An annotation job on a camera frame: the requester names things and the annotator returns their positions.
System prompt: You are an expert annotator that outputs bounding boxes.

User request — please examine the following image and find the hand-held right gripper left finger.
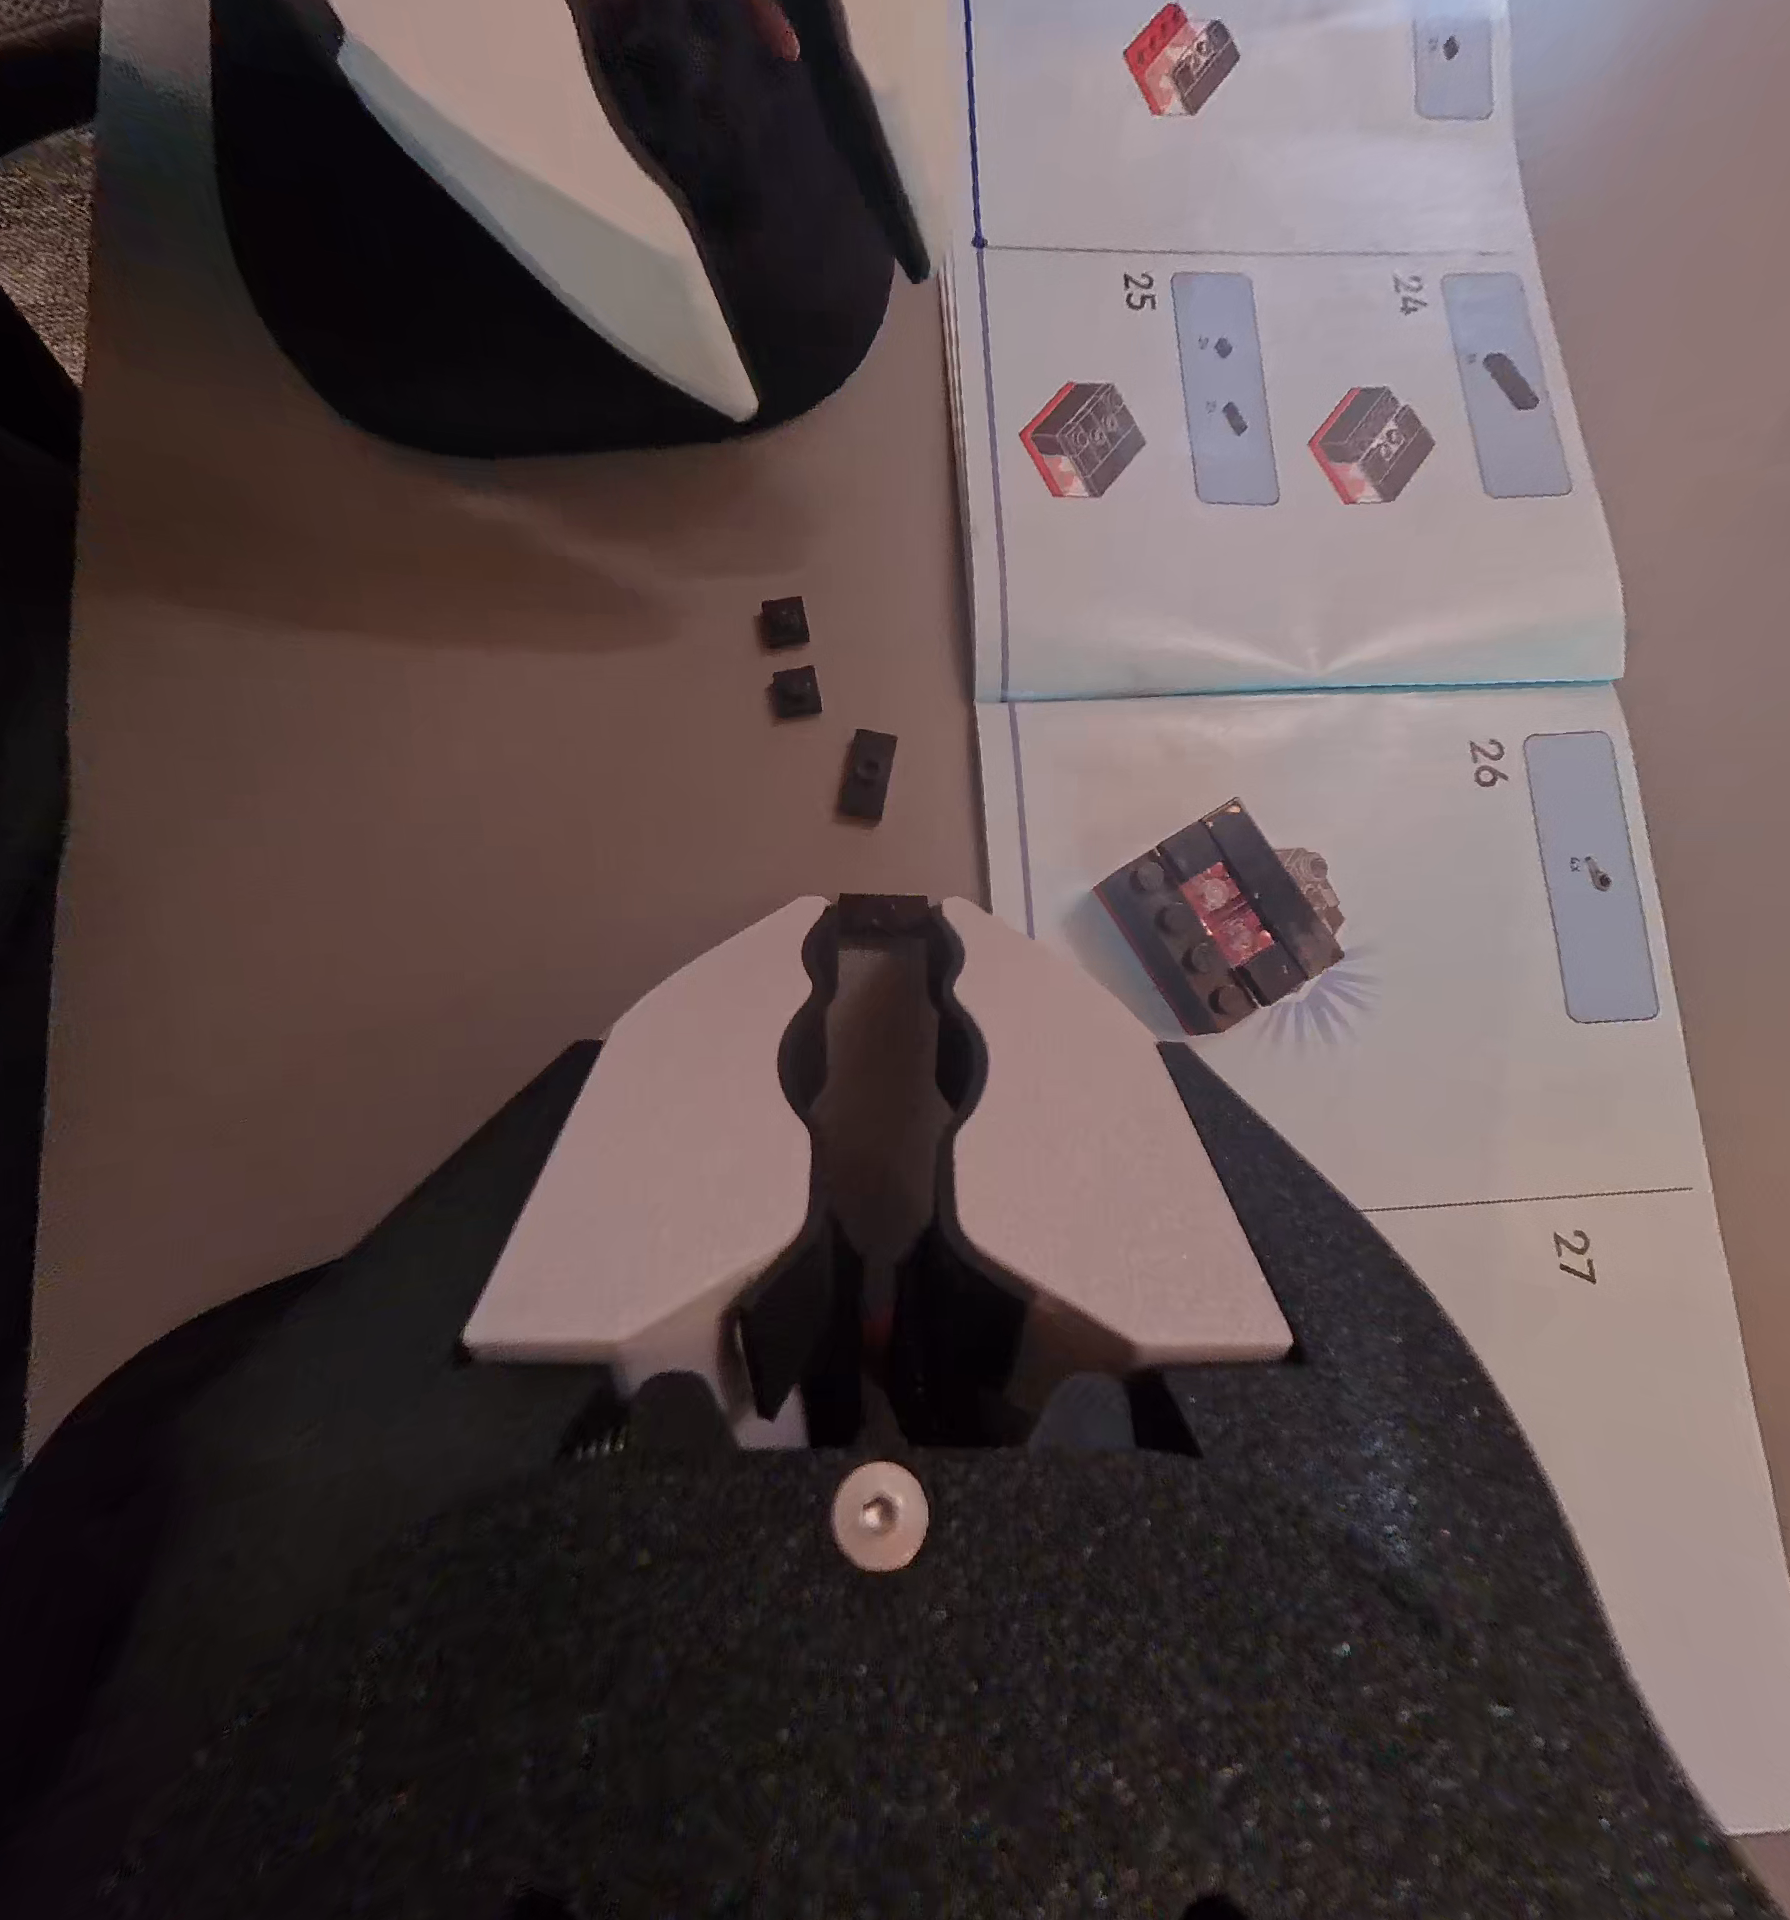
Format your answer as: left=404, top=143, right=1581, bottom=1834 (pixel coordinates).
left=460, top=892, right=875, bottom=1451

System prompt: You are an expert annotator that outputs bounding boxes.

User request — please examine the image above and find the black cushioned pad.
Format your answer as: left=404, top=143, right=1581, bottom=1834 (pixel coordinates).
left=209, top=0, right=900, bottom=461

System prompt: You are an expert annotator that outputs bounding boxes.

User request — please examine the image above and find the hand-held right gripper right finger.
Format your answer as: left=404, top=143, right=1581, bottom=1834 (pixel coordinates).
left=893, top=892, right=1297, bottom=1450

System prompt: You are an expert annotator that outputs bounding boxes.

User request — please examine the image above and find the black red brick assembly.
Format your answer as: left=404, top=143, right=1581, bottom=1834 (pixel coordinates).
left=1094, top=794, right=1352, bottom=1040

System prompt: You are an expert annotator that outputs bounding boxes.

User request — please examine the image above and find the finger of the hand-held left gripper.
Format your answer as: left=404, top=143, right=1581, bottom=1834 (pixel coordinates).
left=328, top=0, right=765, bottom=427
left=767, top=0, right=937, bottom=290

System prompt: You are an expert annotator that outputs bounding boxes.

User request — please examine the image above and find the open instruction booklet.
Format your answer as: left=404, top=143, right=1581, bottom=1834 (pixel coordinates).
left=943, top=0, right=1790, bottom=1839

